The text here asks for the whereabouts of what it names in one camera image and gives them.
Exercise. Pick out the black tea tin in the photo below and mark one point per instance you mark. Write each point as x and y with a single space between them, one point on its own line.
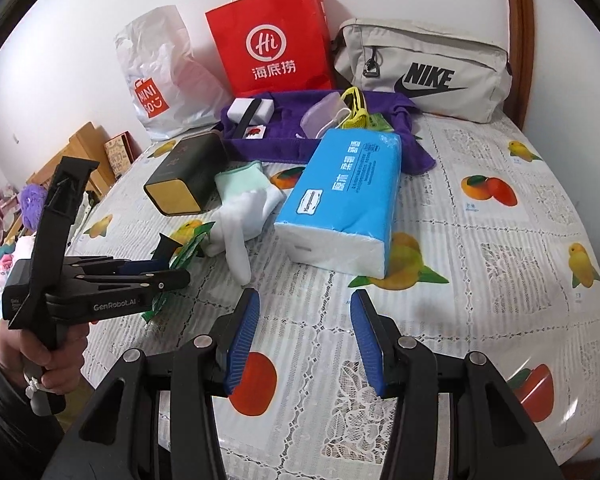
185 175

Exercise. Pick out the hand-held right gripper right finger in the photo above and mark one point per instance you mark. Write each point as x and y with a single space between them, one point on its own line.
369 345

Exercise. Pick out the beige waist bag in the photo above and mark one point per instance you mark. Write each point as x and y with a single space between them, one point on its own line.
419 65

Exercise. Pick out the light wooden bed board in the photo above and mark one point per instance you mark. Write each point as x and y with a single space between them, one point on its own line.
85 150

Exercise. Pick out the green packet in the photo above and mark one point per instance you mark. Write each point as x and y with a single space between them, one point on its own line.
192 245
382 124

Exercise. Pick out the person's left forearm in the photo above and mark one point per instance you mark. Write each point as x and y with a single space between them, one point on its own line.
15 430

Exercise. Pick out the white glove mint cuff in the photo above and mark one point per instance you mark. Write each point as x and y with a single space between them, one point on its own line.
250 190
230 245

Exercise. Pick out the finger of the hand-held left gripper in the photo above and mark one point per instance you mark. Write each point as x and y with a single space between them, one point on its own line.
170 279
140 266

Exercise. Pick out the brown wooden frame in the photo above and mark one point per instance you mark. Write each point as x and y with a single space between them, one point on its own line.
522 35

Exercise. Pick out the white plastic bag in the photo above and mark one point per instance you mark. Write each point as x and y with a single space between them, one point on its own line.
170 75

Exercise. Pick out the person's left hand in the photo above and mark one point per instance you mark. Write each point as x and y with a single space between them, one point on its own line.
65 370

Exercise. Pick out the purple fabric organizer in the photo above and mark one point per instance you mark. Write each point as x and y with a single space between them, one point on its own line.
285 130

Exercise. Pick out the pile of colourful clothes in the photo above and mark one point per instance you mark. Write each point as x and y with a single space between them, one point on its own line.
5 265

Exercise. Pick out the yellow black clip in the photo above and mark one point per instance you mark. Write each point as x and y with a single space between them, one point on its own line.
355 105

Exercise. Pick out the purple plush toy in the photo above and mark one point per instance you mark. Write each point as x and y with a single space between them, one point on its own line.
32 205

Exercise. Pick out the red paper bag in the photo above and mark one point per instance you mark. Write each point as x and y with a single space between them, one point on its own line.
275 45

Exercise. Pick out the clear plastic container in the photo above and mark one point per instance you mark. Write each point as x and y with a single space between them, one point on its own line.
320 115

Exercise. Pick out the brown patterned box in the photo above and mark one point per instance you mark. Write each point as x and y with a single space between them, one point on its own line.
119 152

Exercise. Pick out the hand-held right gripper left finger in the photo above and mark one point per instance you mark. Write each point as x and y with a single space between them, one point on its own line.
242 340

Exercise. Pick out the white box with black band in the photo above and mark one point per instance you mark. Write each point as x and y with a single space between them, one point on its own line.
240 109

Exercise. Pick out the blue tissue pack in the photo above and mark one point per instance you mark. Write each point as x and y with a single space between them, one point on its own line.
345 195

